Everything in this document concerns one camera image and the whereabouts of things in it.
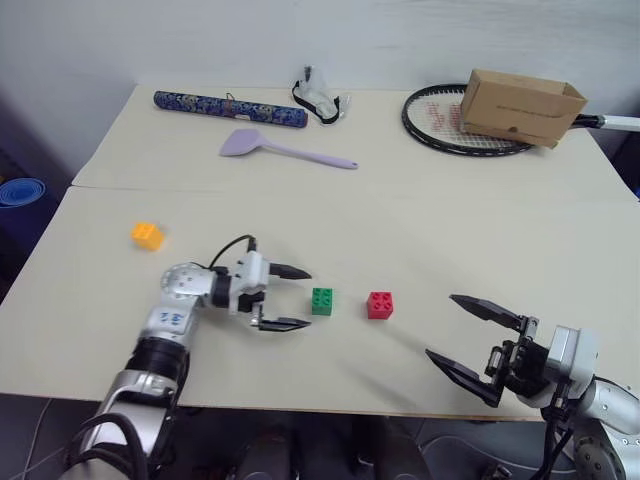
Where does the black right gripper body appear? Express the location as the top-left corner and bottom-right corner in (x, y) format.
(482, 314), (552, 401)

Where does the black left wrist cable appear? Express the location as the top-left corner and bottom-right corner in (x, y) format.
(208, 233), (260, 269)

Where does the orange toy brick cube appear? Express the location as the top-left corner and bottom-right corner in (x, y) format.
(130, 220), (168, 252)

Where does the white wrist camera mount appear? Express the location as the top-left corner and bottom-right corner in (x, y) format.
(544, 324), (600, 389)
(229, 251), (272, 314)

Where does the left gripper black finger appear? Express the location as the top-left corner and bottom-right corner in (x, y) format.
(256, 316), (313, 335)
(268, 262), (313, 282)

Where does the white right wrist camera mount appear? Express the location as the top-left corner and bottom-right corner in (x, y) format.
(544, 324), (600, 389)

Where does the green toy brick cube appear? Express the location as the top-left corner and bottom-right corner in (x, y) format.
(310, 286), (338, 318)

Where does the black left arm cable bundle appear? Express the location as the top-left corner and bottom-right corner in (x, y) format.
(69, 413), (152, 480)

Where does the black racket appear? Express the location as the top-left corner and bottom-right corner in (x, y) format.
(401, 83), (640, 159)

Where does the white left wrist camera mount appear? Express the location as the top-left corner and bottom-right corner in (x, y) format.
(229, 251), (272, 314)

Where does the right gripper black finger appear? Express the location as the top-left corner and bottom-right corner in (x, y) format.
(424, 349), (504, 408)
(448, 293), (526, 333)

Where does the thin white floor cable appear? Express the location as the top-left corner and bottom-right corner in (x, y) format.
(27, 398), (54, 469)

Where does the brown cardboard box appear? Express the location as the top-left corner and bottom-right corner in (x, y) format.
(459, 68), (589, 150)

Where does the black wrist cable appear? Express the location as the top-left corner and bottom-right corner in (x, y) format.
(537, 389), (574, 480)
(208, 233), (260, 269)

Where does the clear bag with black cord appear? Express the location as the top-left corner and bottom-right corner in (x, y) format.
(290, 79), (352, 128)

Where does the red toy brick cube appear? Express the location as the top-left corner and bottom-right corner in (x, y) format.
(365, 291), (397, 321)

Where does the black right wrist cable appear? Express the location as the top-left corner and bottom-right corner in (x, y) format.
(537, 389), (574, 480)

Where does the blue rolled mat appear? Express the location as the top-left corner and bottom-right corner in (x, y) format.
(0, 176), (48, 209)

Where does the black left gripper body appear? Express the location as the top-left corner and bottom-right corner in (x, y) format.
(237, 289), (269, 328)

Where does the dark rounded shape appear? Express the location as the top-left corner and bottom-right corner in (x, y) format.
(232, 422), (304, 480)

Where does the purple silicone spatula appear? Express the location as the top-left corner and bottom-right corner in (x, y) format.
(218, 127), (360, 172)

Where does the clear plastic bag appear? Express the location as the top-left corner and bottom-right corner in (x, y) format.
(298, 64), (337, 119)

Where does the blue patterned tube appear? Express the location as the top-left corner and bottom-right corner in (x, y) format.
(152, 89), (309, 132)

